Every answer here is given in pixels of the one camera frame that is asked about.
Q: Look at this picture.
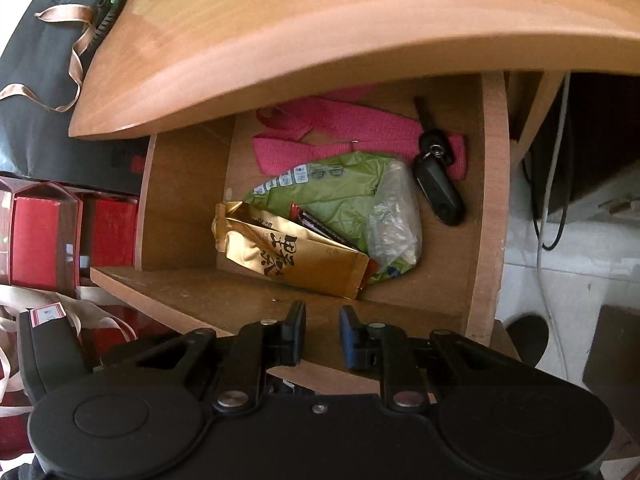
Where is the tan ribbon handle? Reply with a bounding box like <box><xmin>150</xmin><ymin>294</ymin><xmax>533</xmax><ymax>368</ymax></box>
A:
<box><xmin>0</xmin><ymin>5</ymin><xmax>101</xmax><ymax>113</ymax></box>

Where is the dark red chocolate bar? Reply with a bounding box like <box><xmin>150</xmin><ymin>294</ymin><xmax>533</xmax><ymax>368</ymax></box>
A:
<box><xmin>290</xmin><ymin>202</ymin><xmax>376</xmax><ymax>286</ymax></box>

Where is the brown cardboard box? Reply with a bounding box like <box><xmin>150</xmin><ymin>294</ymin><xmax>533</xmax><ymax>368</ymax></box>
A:
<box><xmin>582</xmin><ymin>304</ymin><xmax>640</xmax><ymax>413</ymax></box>

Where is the white cable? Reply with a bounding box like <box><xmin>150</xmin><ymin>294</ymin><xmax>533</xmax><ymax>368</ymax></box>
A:
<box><xmin>537</xmin><ymin>72</ymin><xmax>573</xmax><ymax>381</ymax></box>

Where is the gold foil packet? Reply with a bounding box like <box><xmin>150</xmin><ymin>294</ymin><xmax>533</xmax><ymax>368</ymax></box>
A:
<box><xmin>212</xmin><ymin>201</ymin><xmax>371</xmax><ymax>301</ymax></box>

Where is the dark box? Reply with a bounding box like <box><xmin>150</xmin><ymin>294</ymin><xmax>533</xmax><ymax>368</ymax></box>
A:
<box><xmin>530</xmin><ymin>72</ymin><xmax>640</xmax><ymax>221</ymax></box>

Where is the pink fabric strap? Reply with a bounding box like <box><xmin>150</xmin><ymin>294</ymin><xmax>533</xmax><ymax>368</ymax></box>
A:
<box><xmin>251</xmin><ymin>97</ymin><xmax>468</xmax><ymax>181</ymax></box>

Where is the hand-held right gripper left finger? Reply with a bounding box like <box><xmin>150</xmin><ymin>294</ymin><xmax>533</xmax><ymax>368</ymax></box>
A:
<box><xmin>97</xmin><ymin>301</ymin><xmax>307</xmax><ymax>415</ymax></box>

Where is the black car key fob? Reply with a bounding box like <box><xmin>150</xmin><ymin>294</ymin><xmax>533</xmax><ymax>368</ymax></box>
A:
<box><xmin>413</xmin><ymin>97</ymin><xmax>467</xmax><ymax>225</ymax></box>

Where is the wooden drawer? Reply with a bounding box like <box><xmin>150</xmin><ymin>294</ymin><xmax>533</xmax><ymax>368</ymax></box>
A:
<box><xmin>90</xmin><ymin>72</ymin><xmax>511</xmax><ymax>396</ymax></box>

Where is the green snack bag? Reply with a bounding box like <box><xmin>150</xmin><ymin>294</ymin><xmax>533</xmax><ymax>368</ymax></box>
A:
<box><xmin>242</xmin><ymin>152</ymin><xmax>423</xmax><ymax>281</ymax></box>

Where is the black coiled phone cord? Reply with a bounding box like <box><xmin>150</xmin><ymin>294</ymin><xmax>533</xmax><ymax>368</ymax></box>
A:
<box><xmin>90</xmin><ymin>0</ymin><xmax>128</xmax><ymax>41</ymax></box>

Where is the black cable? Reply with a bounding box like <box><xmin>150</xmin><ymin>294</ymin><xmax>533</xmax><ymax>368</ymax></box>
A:
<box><xmin>522</xmin><ymin>110</ymin><xmax>571</xmax><ymax>251</ymax></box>

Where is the black gift bag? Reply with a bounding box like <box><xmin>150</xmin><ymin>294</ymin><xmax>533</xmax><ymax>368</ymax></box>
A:
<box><xmin>0</xmin><ymin>0</ymin><xmax>151</xmax><ymax>196</ymax></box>

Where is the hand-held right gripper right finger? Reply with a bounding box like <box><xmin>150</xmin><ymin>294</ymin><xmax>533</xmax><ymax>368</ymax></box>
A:
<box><xmin>339</xmin><ymin>305</ymin><xmax>538</xmax><ymax>413</ymax></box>

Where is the small red gift box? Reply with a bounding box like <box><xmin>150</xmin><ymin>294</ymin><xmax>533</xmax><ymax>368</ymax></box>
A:
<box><xmin>82</xmin><ymin>195</ymin><xmax>141</xmax><ymax>268</ymax></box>

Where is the wooden desk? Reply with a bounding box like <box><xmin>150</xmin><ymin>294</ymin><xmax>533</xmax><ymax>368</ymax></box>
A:
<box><xmin>67</xmin><ymin>0</ymin><xmax>640</xmax><ymax>161</ymax></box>

